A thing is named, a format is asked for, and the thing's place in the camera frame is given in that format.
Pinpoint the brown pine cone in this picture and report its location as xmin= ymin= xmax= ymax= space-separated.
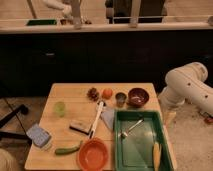
xmin=87 ymin=88 xmax=99 ymax=101

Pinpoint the grey folded cloth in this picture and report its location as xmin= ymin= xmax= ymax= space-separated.
xmin=101 ymin=107 xmax=114 ymax=131

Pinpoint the green plastic cup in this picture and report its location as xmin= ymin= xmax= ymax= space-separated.
xmin=54 ymin=101 xmax=66 ymax=117

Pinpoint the black chair base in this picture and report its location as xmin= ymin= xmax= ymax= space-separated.
xmin=0 ymin=104 xmax=32 ymax=145

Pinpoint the black whiteboard eraser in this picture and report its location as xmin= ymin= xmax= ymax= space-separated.
xmin=69 ymin=120 xmax=91 ymax=135

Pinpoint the yellow corn cob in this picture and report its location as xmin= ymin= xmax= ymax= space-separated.
xmin=153 ymin=142 xmax=161 ymax=171

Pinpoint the blue sponge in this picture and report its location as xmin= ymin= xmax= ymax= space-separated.
xmin=26 ymin=124 xmax=51 ymax=148

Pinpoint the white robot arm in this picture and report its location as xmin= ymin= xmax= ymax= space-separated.
xmin=158 ymin=62 xmax=213 ymax=125

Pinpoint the orange plastic bowl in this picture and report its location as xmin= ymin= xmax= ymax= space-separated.
xmin=77 ymin=138 xmax=108 ymax=171

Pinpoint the metal spoon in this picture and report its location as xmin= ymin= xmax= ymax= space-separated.
xmin=121 ymin=119 xmax=144 ymax=139

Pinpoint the green tray on counter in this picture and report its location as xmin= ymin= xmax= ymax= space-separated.
xmin=26 ymin=19 xmax=57 ymax=26

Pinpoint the small metal cup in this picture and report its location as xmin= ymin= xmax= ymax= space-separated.
xmin=115 ymin=92 xmax=127 ymax=107

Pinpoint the dark red bowl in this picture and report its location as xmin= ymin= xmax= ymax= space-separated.
xmin=128 ymin=88 xmax=149 ymax=108

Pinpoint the green cucumber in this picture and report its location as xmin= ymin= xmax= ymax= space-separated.
xmin=54 ymin=141 xmax=83 ymax=155

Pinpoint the green plastic tray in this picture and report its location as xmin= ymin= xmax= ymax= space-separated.
xmin=114 ymin=110 xmax=174 ymax=171

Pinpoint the orange fruit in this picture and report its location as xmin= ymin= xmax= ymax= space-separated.
xmin=102 ymin=88 xmax=113 ymax=99

